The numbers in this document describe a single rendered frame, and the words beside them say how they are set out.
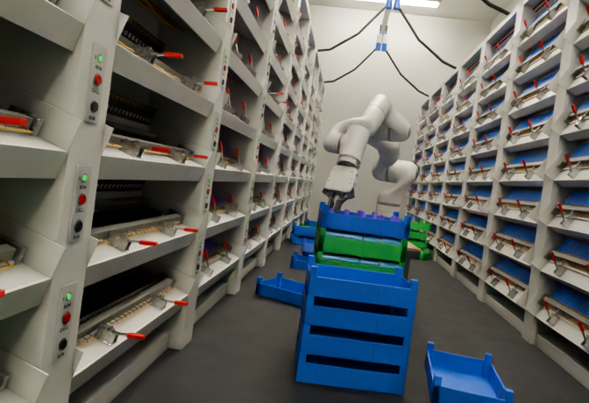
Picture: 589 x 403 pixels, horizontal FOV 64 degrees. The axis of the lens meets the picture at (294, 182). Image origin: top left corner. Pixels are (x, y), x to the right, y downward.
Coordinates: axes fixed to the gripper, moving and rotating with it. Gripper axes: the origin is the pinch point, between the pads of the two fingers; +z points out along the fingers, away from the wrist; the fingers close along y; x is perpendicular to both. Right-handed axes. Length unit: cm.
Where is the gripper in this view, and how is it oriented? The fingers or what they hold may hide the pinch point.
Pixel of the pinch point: (334, 206)
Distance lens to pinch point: 163.8
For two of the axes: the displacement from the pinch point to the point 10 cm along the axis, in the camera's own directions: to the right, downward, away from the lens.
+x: -3.8, -4.7, -8.0
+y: -8.6, -1.2, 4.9
